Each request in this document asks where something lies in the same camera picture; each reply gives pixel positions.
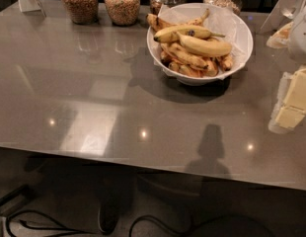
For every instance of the brown banana back left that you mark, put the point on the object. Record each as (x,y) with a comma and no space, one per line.
(156,23)

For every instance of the brown banana right side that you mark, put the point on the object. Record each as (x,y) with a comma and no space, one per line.
(225,62)

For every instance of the spotted banana lower middle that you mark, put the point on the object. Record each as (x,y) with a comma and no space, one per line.
(177,51)

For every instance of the white ceramic bowl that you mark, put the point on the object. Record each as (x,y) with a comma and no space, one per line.
(242,40)

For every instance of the white sign stand left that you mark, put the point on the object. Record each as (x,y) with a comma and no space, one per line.
(27,6)

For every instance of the yellow banana with dark spot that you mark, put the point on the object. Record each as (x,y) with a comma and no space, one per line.
(171,34)

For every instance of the brown banana bottom front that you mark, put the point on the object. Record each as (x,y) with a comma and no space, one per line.
(184,69)

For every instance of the dark table pedestal leg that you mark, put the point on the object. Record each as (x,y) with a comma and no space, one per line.
(108,214)

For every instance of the glass jar of grains left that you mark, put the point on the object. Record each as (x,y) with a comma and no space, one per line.
(82,12)

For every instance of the glass jar of beans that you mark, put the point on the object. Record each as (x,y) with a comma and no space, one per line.
(123,12)

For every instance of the yellow banana front top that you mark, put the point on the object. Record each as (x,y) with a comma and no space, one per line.
(204,47)

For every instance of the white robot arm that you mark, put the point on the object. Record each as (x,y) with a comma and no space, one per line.
(292,36)

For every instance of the small banana back right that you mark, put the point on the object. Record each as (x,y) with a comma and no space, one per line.
(199,20)

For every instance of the brown banana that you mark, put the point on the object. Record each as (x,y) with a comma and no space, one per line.
(225,62)
(156,23)
(184,69)

